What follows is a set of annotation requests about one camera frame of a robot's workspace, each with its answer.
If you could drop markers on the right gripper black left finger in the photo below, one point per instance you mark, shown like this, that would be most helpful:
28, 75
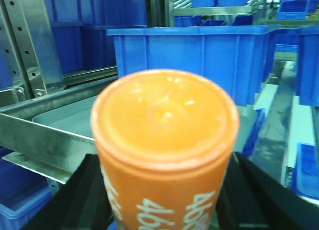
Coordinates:
81, 204

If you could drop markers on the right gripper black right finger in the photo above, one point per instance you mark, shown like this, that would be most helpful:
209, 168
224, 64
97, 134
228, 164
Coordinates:
252, 200

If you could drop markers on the orange cylindrical capacitor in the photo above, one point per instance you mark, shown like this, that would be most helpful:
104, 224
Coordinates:
164, 141

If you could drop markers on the grey metal tray on shelf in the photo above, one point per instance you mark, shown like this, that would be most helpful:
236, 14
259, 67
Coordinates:
77, 120

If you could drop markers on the blue bin lower left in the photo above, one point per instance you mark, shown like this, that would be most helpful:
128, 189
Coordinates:
22, 195

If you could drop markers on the blue bin lower right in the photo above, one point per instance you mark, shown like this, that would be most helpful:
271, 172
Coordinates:
307, 171

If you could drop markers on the large blue bin centre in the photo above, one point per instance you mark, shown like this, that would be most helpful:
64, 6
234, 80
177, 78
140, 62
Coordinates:
234, 57

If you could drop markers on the blue bin far right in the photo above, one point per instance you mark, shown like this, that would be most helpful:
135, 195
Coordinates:
308, 66

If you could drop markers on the perforated steel rack post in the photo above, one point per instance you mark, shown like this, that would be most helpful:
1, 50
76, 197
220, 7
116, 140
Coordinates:
27, 42

